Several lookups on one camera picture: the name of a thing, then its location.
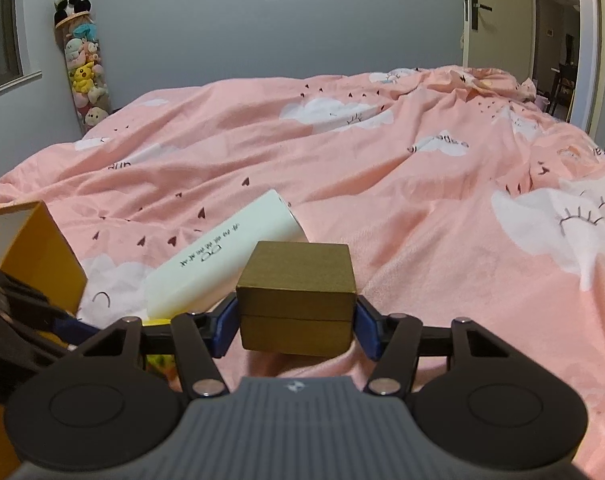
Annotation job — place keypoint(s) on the white glasses case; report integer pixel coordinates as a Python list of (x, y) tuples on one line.
[(201, 275)]

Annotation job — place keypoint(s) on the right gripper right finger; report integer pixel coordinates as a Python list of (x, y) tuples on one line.
[(392, 342)]

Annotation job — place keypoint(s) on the small brown gift box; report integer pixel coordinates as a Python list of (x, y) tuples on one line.
[(297, 298)]

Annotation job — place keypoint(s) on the panda plush on shelf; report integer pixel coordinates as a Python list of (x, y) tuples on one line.
[(66, 8)]

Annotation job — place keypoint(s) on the pink cloud-print duvet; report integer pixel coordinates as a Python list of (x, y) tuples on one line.
[(455, 195)]

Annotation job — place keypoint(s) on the hanging plush toy organizer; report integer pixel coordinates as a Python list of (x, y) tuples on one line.
[(76, 35)]

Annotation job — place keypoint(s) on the beige bedroom door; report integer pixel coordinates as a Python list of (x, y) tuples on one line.
[(500, 34)]

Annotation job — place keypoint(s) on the yellow tape measure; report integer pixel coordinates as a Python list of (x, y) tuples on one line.
[(156, 342)]

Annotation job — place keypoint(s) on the orange cardboard box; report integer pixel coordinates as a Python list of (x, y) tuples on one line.
[(33, 250)]

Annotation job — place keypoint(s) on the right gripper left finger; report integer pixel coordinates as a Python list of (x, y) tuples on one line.
[(200, 339)]

